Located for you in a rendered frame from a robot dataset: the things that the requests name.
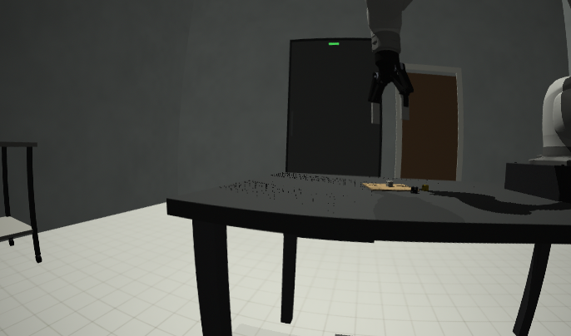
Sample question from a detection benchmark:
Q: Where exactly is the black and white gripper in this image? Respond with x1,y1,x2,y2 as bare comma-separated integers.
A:
368,50,414,124

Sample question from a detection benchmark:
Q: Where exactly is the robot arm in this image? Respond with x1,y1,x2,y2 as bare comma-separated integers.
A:
365,0,571,166

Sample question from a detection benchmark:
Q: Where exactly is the tan square mat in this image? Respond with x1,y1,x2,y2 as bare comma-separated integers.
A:
362,183,411,191

